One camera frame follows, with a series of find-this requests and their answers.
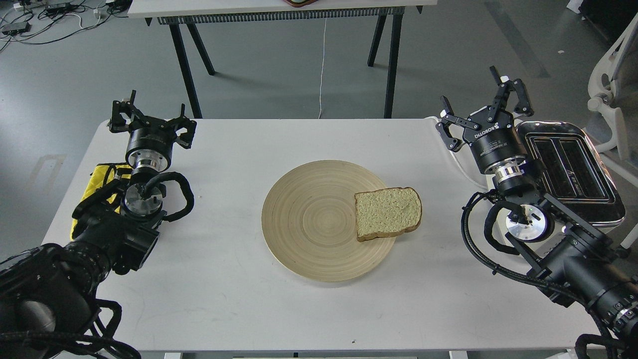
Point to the round bamboo plate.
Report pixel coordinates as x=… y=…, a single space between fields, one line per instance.
x=309 y=221

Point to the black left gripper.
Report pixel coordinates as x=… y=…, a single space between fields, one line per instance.
x=151 y=139

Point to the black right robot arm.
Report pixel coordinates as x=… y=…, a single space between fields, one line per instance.
x=542 y=222

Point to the brown object on background table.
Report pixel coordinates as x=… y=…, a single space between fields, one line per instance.
x=299 y=3

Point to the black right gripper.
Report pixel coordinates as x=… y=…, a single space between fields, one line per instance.
x=493 y=141

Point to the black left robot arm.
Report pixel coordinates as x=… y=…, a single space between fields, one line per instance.
x=49 y=300

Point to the slice of bread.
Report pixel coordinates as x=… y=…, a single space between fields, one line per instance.
x=387 y=212

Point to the white background table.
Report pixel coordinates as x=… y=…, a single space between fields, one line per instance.
x=190 y=13

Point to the cream white toaster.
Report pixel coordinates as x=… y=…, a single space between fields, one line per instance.
x=573 y=172

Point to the yellow cloth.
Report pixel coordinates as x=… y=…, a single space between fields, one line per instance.
x=101 y=175

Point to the white office chair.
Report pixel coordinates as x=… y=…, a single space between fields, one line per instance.
x=604 y=88

